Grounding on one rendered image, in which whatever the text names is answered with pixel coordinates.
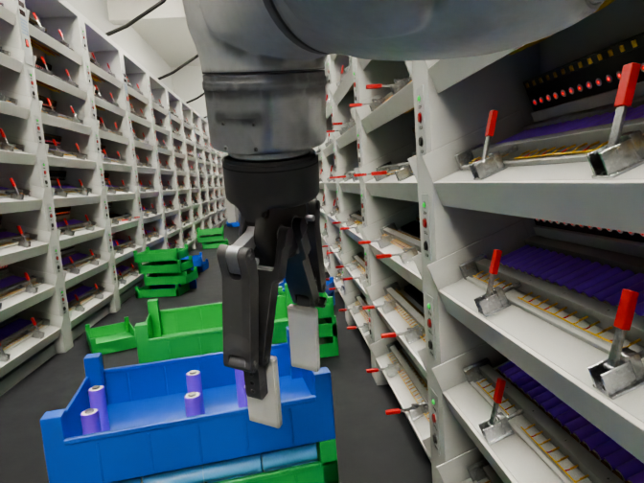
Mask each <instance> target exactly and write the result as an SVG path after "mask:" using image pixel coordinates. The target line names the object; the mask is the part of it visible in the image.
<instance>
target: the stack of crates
mask: <svg viewBox="0 0 644 483"><path fill-rule="evenodd" d="M290 304H293V305H297V304H295V303H293V302H292V299H291V296H290V293H289V290H288V285H287V283H285V294H283V295H278V296H277V304H276V312H275V320H274V329H273V336H272V344H277V343H284V342H288V341H287V329H286V327H287V326H288V306H289V305H290ZM148 310H149V315H148V317H147V319H146V322H142V323H136V325H135V327H134V329H135V336H136V344H137V352H138V359H139V364H140V363H147V362H154V361H160V360H166V359H173V358H180V357H192V356H198V355H205V354H211V353H218V352H223V336H222V302H221V303H214V304H206V305H198V306H190V307H183V308H175V309H167V310H160V309H159V302H158V299H149V300H148Z"/></svg>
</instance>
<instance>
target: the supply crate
mask: <svg viewBox="0 0 644 483"><path fill-rule="evenodd" d="M286 329H287V342H284V343H277V344H271V353H270V354H271V355H272V356H276V357H277V359H278V372H279V384H280V397H281V408H282V421H283V424H282V425H281V427H279V428H276V427H272V426H269V425H263V424H259V423H256V422H252V421H250V420H249V414H248V406H246V407H240V408H239V407H238V397H237V387H236V378H235V369H233V368H230V367H226V366H224V365H223V352H218V353H211V354H205V355H198V356H186V357H180V358H173V359H166V360H160V361H154V362H147V363H140V364H133V365H127V366H121V367H114V368H107V369H104V364H103V357H102V353H95V354H88V355H86V356H85V358H84V359H83V362H84V369H85V375H86V377H85V379H84V381H83V382H82V384H81V385H80V387H79V389H78V391H77V392H76V394H75V395H74V397H73V398H72V400H71V401H70V402H69V404H68V405H67V407H66V408H65V409H59V410H53V411H47V412H45V413H44V415H43V416H42V418H41V419H40V427H41V433H42V440H43V447H44V454H45V460H46V467H47V473H48V479H49V483H110V482H115V481H120V480H125V479H130V478H134V477H140V476H145V475H150V474H155V473H160V472H168V471H174V470H179V469H184V468H189V467H193V466H198V465H203V464H208V463H214V462H218V461H223V460H228V459H233V458H238V457H243V456H248V455H253V454H258V453H263V452H268V451H273V450H277V449H287V448H292V447H297V446H302V445H306V444H311V443H316V442H321V441H327V440H332V439H335V425H334V400H333V390H332V377H331V372H330V371H329V369H328V368H327V367H321V368H320V370H319V371H318V372H313V371H310V370H305V369H301V368H296V367H292V366H291V358H290V344H289V329H288V326H287V327H286ZM192 370H198V371H200V373H201V382H202V391H203V400H204V408H205V414H200V415H195V416H190V417H186V409H185V401H184V396H185V395H186V394H188V389H187V381H186V373H188V372H190V371H192ZM95 385H103V386H104V390H105V396H106V403H107V411H108V418H109V425H110V430H107V431H101V432H96V433H90V434H84V435H83V434H82V427H81V413H82V411H83V410H86V409H88V408H90V402H89V396H88V389H89V388H91V387H93V386H95Z"/></svg>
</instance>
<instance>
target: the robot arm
mask: <svg viewBox="0 0 644 483"><path fill-rule="evenodd" d="M182 2H183V7H184V12H185V16H186V21H187V26H188V29H189V32H190V35H191V37H192V39H193V42H194V44H195V47H196V50H197V54H198V57H199V61H200V67H201V72H202V74H205V75H202V77H203V81H202V89H203V90H204V95H205V102H206V111H207V120H208V128H209V136H210V143H211V146H212V147H213V148H214V149H215V150H218V151H221V152H226V154H225V155H224V157H223V158H222V159H221V163H222V171H223V180H224V189H225V196H226V198H227V200H228V201H229V202H230V203H231V204H233V205H235V206H236V207H237V208H238V209H239V210H240V212H241V221H240V228H239V238H238V239H237V240H236V241H235V242H234V243H233V244H232V245H226V244H221V245H220V246H219V247H218V250H217V258H218V265H219V269H220V273H221V284H222V336H223V365H224V366H226V367H230V368H233V369H238V370H242V371H243V375H244V382H245V393H246V397H247V405H248V414H249V420H250V421H252V422H256V423H259V424H263V425H266V426H272V427H276V428H279V427H281V425H282V424H283V421H282V408H281V397H280V384H279V372H278V359H277V357H276V356H272V355H271V354H270V353H271V344H272V336H273V329H274V320H275V312H276V304H277V296H278V288H279V283H280V282H281V281H283V280H284V279H286V282H287V287H288V290H289V293H290V296H291V299H292V302H293V303H295V304H297V305H293V304H290V305H289V306H288V307H287V315H288V329H289V344H290V358H291V366H292V367H296V368H301V369H305V370H310V371H313V372H318V371H319V370H320V353H319V330H318V309H316V308H315V307H318V308H323V309H324V308H325V307H326V304H327V297H321V296H319V292H322V293H324V292H325V290H326V287H327V286H326V275H325V266H324V258H323V249H322V241H321V231H320V201H319V200H314V199H315V198H316V197H317V196H318V194H319V165H318V154H317V153H316V152H315V150H314V149H312V148H316V147H318V146H320V145H322V144H323V143H324V142H325V141H326V138H327V123H326V91H325V85H326V84H327V78H326V76H325V70H321V69H325V56H326V55H333V54H336V55H347V56H351V57H354V58H363V59H376V60H407V61H409V60H434V59H447V58H466V57H476V56H483V55H488V54H492V53H496V52H501V51H505V50H509V49H513V48H516V47H519V46H522V45H525V44H528V43H531V42H534V41H537V40H540V39H543V38H545V37H548V36H550V35H553V34H555V33H557V32H559V31H561V30H564V29H566V28H568V27H570V26H572V25H574V24H575V23H577V22H579V21H581V20H582V19H584V18H586V17H588V16H589V15H591V14H593V13H594V12H596V11H597V10H598V9H599V8H600V6H601V5H602V4H603V3H604V2H605V0H182ZM257 265H264V266H270V267H274V269H273V270H268V269H261V268H257ZM314 277H316V280H314Z"/></svg>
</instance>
